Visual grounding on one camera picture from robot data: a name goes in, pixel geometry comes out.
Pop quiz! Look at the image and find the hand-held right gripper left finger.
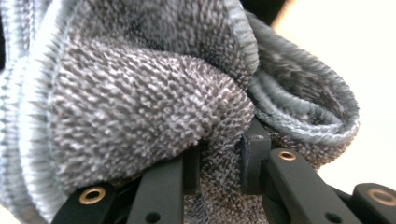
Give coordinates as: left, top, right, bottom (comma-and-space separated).
125, 142, 200, 224

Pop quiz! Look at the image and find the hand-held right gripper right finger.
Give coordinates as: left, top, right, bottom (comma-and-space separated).
241, 119, 363, 224

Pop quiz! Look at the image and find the grey towel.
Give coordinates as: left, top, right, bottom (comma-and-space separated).
0, 0, 361, 224

